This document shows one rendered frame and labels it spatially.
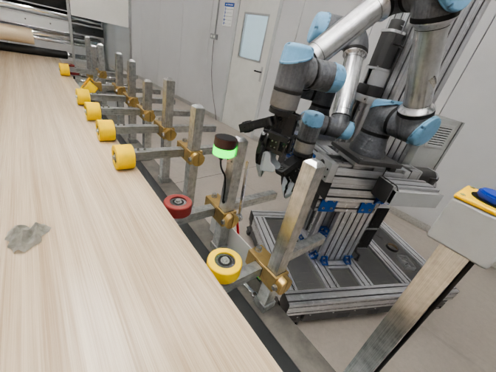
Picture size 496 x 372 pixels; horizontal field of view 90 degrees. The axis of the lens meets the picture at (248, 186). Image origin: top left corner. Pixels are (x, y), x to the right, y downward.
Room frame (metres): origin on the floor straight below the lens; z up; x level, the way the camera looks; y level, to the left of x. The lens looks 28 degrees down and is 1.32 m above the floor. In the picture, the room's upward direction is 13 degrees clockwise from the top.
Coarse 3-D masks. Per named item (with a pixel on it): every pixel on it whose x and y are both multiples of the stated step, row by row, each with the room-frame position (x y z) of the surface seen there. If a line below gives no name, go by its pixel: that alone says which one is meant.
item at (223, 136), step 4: (216, 136) 0.62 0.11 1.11; (220, 136) 0.63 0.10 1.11; (224, 136) 0.63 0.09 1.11; (228, 136) 0.64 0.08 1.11; (232, 136) 0.65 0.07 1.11; (224, 140) 0.60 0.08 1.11; (228, 140) 0.61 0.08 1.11; (232, 140) 0.61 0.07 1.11; (220, 148) 0.60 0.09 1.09; (220, 160) 0.62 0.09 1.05; (228, 160) 0.65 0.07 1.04; (232, 160) 0.64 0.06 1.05; (220, 164) 0.62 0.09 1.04; (232, 164) 0.64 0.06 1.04; (224, 176) 0.64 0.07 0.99; (224, 180) 0.64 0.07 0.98; (224, 184) 0.64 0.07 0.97; (224, 188) 0.64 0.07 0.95; (224, 192) 0.64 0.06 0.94
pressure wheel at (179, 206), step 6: (168, 198) 0.59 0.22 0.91; (174, 198) 0.60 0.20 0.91; (180, 198) 0.61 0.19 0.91; (186, 198) 0.61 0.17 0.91; (168, 204) 0.56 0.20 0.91; (174, 204) 0.57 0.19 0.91; (180, 204) 0.58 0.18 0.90; (186, 204) 0.58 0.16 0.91; (168, 210) 0.55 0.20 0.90; (174, 210) 0.55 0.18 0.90; (180, 210) 0.55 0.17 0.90; (186, 210) 0.57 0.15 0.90; (174, 216) 0.55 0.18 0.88; (180, 216) 0.55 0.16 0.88; (186, 216) 0.57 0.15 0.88
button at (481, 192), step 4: (480, 188) 0.31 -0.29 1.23; (484, 188) 0.31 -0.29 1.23; (488, 188) 0.31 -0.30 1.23; (480, 192) 0.30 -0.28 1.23; (484, 192) 0.30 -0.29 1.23; (488, 192) 0.30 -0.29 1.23; (492, 192) 0.30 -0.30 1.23; (480, 196) 0.30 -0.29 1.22; (484, 196) 0.29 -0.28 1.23; (488, 196) 0.29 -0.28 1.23; (492, 196) 0.29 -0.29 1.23; (484, 200) 0.29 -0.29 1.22; (488, 200) 0.29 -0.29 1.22; (492, 200) 0.28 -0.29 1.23
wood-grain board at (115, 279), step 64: (0, 64) 1.67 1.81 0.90; (0, 128) 0.78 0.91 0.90; (64, 128) 0.90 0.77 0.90; (0, 192) 0.46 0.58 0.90; (64, 192) 0.52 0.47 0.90; (128, 192) 0.58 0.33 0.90; (0, 256) 0.30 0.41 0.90; (64, 256) 0.33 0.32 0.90; (128, 256) 0.36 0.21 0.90; (192, 256) 0.40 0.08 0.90; (0, 320) 0.19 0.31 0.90; (64, 320) 0.21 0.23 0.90; (128, 320) 0.24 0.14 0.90; (192, 320) 0.26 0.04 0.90
